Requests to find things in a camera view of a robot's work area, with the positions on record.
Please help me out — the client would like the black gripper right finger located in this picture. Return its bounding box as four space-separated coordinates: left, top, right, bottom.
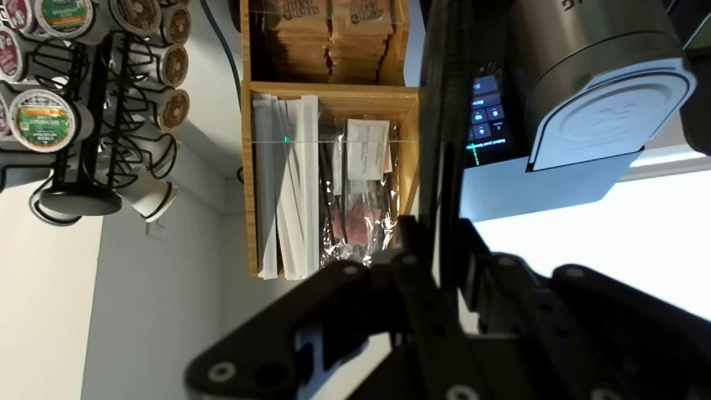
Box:
443 218 711 400

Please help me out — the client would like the black silver coffee machine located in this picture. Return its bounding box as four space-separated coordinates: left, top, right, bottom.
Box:
458 0 711 223

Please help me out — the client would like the green lid coffee pod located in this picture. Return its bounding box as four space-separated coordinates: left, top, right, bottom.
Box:
33 0 97 40
6 86 78 156

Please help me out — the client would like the wooden condiment organizer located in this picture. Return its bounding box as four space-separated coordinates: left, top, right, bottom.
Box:
238 0 425 282

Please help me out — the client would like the red lid coffee pod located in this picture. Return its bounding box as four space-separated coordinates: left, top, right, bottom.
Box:
0 29 29 84
0 0 35 32

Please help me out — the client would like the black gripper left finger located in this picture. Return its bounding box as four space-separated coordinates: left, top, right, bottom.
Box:
185 214 441 400

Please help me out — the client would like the brown sugar packet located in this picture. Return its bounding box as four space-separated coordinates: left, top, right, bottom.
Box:
329 0 395 84
254 0 334 79

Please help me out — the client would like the white coffee pod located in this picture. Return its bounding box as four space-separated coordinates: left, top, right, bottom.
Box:
117 176 181 223

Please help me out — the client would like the black power cable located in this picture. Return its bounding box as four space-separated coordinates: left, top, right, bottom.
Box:
198 0 246 184

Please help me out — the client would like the white paper packet stack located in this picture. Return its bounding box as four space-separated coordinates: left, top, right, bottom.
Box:
252 94 323 282

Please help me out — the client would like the black wire pod carousel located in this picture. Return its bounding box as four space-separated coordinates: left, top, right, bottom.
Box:
0 0 196 226

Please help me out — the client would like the brown lid coffee pod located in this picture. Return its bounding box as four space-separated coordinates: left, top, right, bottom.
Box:
157 44 194 88
161 7 196 47
157 86 194 131
109 0 164 36

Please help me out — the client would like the clear wrapped cutlery packet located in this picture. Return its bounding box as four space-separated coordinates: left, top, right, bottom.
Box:
318 117 405 268

